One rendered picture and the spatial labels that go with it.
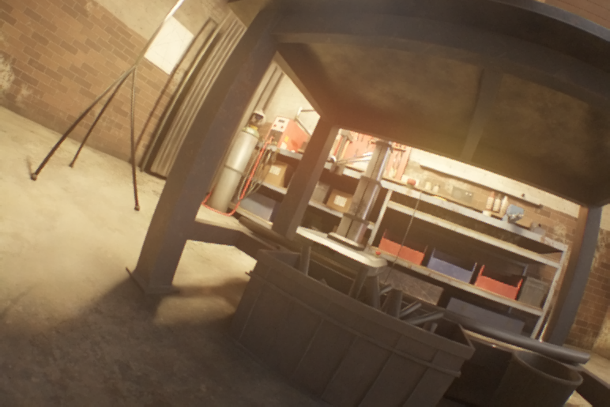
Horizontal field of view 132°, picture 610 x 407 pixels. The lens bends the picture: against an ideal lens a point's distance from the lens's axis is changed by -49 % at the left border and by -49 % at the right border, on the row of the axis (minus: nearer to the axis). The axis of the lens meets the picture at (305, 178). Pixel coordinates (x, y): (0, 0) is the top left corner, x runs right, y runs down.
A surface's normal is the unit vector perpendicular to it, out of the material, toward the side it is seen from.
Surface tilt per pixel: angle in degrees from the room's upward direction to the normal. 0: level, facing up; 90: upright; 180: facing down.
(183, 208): 90
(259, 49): 90
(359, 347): 90
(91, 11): 90
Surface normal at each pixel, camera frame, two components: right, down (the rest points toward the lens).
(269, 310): -0.41, -0.29
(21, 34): 0.82, 0.30
